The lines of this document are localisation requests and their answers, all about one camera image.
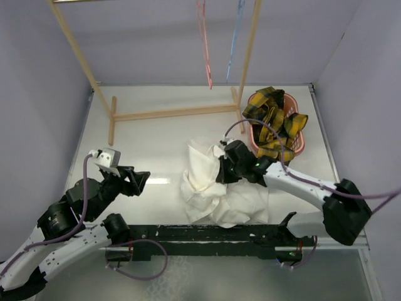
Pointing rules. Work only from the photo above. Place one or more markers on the white collared shirt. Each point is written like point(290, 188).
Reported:
point(207, 201)

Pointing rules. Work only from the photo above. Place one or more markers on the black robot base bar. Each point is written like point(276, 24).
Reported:
point(264, 241)

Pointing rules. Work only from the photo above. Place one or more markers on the pink plastic laundry basket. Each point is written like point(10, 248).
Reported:
point(297, 144)

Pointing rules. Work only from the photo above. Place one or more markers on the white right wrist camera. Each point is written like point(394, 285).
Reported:
point(224, 142)

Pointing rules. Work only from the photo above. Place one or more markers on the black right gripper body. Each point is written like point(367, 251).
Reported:
point(229, 172)

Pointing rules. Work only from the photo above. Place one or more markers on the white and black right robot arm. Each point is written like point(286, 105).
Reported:
point(271, 173)

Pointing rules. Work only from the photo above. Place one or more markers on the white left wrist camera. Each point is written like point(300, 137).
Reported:
point(107, 160)

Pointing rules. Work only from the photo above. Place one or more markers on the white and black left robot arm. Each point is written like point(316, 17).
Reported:
point(61, 235)

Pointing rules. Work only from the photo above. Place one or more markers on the light blue wire hanger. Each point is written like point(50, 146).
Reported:
point(240, 11)

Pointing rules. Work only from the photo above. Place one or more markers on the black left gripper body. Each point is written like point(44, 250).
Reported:
point(117, 184)

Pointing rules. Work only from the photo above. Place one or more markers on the yellow plaid flannel shirt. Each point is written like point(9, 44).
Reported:
point(272, 125)

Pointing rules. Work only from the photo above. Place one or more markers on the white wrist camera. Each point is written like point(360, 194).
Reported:
point(224, 142)
point(107, 160)

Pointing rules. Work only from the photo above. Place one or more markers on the wooden clothes rack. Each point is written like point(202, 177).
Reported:
point(127, 43)

